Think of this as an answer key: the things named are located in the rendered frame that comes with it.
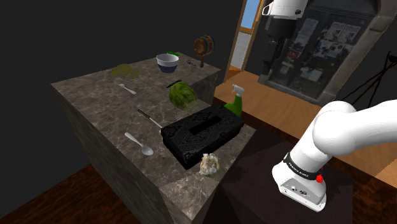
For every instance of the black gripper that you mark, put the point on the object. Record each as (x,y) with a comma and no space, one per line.
(281,28)

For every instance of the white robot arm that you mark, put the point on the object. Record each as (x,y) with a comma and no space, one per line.
(341,130)

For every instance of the wooden framed door with window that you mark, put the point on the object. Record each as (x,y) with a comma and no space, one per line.
(245,37)

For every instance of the grey framed board with papers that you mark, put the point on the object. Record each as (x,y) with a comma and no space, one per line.
(328,46)

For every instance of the brown wooden barrel mug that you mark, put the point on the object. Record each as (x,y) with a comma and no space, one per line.
(203,46)

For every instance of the green spray bottle white nozzle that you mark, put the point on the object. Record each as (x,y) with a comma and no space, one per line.
(235,105)

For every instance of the small dark metal tool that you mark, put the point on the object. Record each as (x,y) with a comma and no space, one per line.
(191,63)

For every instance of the black tripod stand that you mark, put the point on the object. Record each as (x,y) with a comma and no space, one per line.
(377,79)

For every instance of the small bright green thing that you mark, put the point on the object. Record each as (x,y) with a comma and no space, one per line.
(173,54)

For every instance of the white bowl blue outside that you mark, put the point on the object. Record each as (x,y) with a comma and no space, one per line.
(167,65)

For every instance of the green cabbage head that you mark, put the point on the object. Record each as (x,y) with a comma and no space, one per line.
(182,96)

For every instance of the black knife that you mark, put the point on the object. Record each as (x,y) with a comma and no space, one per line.
(173,83)

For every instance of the black patterned tissue box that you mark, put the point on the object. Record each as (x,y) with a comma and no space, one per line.
(192,144)

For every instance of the whitish crumpled lump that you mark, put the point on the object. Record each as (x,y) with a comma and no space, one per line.
(209,165)

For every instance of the small silver spoon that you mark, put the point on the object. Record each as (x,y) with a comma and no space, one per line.
(127,89)

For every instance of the large silver spoon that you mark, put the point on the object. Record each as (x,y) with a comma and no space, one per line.
(146,150)

